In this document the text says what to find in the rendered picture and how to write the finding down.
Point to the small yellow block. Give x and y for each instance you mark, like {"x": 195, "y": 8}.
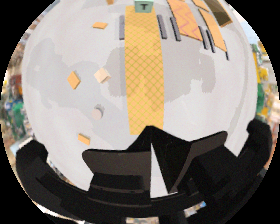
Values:
{"x": 84, "y": 139}

